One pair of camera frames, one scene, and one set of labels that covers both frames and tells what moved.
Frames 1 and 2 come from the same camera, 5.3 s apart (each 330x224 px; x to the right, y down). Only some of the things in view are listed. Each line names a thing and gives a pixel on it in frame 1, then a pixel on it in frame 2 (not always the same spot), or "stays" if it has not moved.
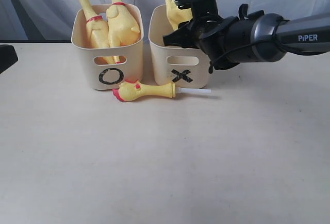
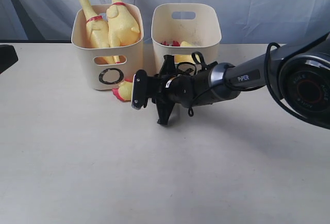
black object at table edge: x=8 y=56 stays
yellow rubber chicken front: x=123 y=29 stays
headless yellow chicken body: x=176 y=15 to x=180 y=58
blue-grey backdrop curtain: x=39 y=9 stays
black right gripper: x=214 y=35 to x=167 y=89
